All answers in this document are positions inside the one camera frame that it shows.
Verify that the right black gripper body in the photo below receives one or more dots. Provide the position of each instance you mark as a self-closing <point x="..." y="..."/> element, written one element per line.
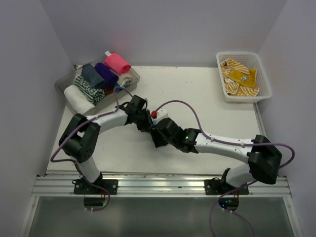
<point x="160" y="140"/>

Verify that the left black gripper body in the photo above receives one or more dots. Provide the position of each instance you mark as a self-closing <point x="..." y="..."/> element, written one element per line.
<point x="142" y="120"/>

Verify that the pink towel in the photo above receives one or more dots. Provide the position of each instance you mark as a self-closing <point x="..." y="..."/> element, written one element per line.
<point x="116" y="63"/>

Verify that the grey plastic bin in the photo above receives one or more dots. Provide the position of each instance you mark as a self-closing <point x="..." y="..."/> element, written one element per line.
<point x="68" y="80"/>

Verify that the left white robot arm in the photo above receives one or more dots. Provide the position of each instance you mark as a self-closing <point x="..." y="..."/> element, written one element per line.
<point x="80" y="136"/>

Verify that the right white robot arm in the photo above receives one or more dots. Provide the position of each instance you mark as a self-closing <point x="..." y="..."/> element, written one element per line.
<point x="260" y="158"/>

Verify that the beige teal rolled towel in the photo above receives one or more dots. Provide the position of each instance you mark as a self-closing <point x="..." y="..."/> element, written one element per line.
<point x="126" y="80"/>

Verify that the orange rolled towel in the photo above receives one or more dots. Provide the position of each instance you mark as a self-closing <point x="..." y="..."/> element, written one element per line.
<point x="108" y="90"/>

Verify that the purple rolled towel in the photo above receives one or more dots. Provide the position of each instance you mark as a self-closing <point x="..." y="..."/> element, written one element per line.
<point x="109" y="77"/>

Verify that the green patterned rolled towel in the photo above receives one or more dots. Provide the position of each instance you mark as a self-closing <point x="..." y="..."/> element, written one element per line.
<point x="92" y="95"/>

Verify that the white rolled towel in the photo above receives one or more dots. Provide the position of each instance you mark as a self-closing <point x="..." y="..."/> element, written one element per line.
<point x="77" y="100"/>

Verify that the grey rolled towel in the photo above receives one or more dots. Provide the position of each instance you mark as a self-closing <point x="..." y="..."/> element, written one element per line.
<point x="90" y="75"/>

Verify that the yellow striped towel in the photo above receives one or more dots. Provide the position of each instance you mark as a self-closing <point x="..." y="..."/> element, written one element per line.
<point x="239" y="81"/>

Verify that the white plastic basket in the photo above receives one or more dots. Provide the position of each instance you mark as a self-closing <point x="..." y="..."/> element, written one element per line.
<point x="249" y="60"/>

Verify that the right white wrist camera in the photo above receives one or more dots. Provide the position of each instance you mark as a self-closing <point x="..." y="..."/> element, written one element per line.
<point x="159" y="114"/>

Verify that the aluminium mounting rail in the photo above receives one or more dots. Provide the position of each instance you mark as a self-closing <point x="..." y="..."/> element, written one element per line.
<point x="60" y="184"/>

